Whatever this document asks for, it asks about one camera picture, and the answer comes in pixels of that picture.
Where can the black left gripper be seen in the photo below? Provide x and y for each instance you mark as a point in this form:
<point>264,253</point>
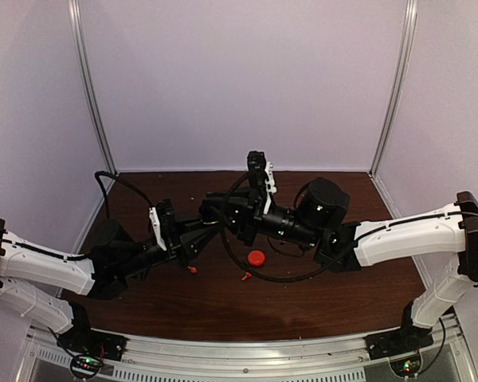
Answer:
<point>185,237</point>

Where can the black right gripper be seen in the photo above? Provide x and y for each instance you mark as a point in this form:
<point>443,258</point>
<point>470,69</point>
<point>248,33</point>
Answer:
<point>238,208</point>

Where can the black charging case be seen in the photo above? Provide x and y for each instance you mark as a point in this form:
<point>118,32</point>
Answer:
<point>210,212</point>

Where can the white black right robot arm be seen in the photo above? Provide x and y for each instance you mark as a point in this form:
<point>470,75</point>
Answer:
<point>315,221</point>

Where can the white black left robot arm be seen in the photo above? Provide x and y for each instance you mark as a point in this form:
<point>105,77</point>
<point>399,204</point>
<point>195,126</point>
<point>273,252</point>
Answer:
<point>101,273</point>

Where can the red round charging case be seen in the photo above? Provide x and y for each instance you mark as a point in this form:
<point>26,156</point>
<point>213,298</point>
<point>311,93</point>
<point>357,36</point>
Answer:
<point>256,258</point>

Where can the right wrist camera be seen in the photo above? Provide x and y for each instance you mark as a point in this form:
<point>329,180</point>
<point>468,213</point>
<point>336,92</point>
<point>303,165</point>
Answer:
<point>261,179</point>

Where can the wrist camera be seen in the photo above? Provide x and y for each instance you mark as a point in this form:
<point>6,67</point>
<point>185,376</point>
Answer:
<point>261,179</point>
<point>161,217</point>

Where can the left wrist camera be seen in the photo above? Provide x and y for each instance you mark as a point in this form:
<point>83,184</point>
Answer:
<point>161,217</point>

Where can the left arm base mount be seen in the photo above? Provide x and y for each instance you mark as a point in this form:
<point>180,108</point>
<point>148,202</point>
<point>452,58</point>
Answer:
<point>89,350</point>

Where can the aluminium front rail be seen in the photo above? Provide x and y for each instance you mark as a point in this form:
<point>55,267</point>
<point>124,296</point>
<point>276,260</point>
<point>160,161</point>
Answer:
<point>342,358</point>

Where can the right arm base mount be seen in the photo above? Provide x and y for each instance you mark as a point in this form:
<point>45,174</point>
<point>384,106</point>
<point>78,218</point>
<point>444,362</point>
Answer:
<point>402,347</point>

